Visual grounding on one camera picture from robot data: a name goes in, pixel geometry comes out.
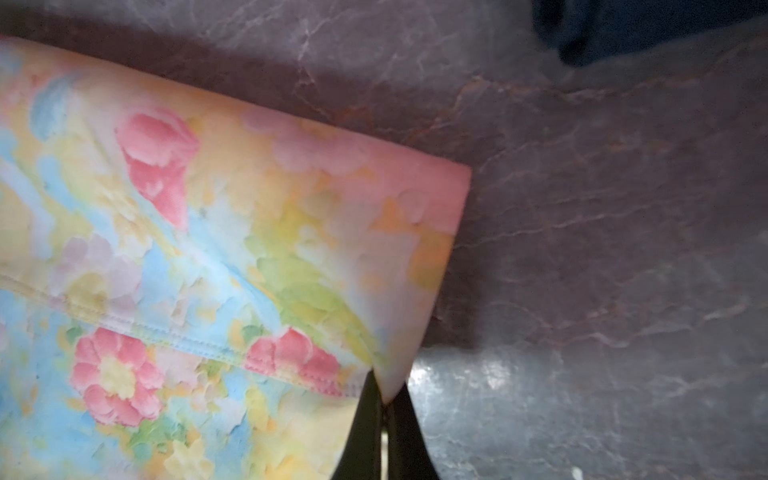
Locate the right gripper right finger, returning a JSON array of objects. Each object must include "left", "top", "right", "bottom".
[{"left": 386, "top": 386, "right": 440, "bottom": 480}]

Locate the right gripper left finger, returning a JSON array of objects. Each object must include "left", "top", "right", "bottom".
[{"left": 331, "top": 371, "right": 383, "bottom": 480}]

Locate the pastel patterned skirt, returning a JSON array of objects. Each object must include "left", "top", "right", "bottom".
[{"left": 1, "top": 36, "right": 471, "bottom": 479}]

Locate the blue denim skirt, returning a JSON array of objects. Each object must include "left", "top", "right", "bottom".
[{"left": 531, "top": 0, "right": 767, "bottom": 67}]

